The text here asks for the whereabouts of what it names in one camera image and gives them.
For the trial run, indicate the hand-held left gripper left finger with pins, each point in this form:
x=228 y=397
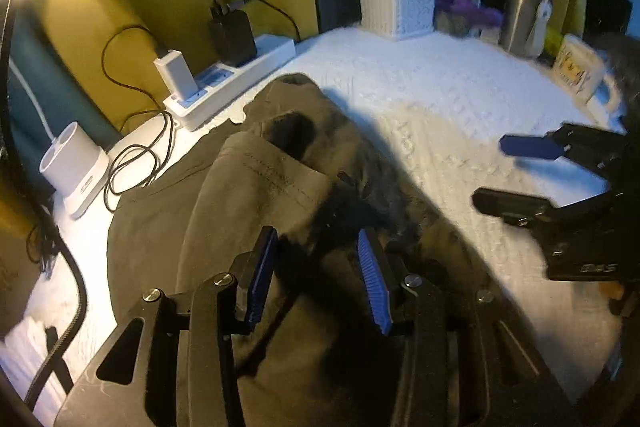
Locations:
x=260 y=277

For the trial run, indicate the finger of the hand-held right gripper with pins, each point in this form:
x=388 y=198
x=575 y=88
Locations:
x=530 y=146
x=510 y=204

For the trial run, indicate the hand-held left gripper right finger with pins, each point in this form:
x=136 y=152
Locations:
x=375 y=282

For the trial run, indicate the brown t-shirt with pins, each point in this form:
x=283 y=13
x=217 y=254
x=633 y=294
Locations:
x=250 y=187

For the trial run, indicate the white cartoon print mug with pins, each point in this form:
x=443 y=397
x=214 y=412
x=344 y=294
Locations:
x=580 y=67

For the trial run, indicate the steel bottle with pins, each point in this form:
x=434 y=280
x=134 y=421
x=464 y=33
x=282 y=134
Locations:
x=522 y=12

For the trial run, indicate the green mottled pouch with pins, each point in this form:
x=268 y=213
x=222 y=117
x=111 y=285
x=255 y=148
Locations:
x=452 y=27

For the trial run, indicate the purple cloth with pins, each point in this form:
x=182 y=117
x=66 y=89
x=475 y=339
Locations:
x=470 y=9

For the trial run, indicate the white plastic basket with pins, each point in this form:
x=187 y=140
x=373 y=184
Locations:
x=395 y=2

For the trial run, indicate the white power strip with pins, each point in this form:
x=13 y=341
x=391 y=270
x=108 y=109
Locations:
x=235 y=74

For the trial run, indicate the white charger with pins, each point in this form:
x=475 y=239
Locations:
x=175 y=74

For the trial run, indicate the white desk lamp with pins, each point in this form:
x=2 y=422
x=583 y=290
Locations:
x=70 y=162

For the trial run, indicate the black charger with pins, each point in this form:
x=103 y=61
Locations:
x=232 y=37

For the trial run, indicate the white crumpled cloth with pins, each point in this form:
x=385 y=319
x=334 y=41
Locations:
x=25 y=357

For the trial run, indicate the teal curtain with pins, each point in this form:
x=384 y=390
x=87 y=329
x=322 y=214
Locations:
x=55 y=92

